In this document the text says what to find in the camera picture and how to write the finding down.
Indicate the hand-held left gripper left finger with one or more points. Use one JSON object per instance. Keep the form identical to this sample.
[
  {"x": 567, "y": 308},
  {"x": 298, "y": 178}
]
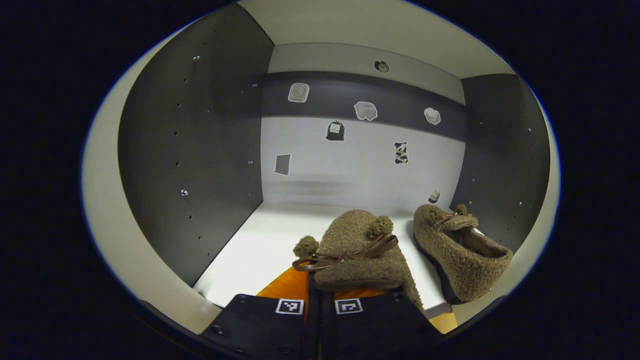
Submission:
[{"x": 255, "y": 325}]

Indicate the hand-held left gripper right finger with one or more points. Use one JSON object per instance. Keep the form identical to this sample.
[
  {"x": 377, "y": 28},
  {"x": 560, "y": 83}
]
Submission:
[{"x": 380, "y": 330}]

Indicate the brown fuzzy shoe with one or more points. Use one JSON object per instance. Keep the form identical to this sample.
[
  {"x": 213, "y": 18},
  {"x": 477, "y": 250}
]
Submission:
[
  {"x": 465, "y": 270},
  {"x": 355, "y": 270}
]

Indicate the white cabinet door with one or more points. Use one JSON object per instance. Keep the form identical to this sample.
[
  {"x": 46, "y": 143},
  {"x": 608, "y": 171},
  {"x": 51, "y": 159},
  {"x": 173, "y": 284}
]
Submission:
[
  {"x": 107, "y": 210},
  {"x": 520, "y": 275}
]

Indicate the white and grey shoe cabinet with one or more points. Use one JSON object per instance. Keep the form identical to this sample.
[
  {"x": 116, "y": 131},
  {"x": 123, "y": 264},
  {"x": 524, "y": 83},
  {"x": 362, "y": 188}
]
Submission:
[{"x": 350, "y": 175}]

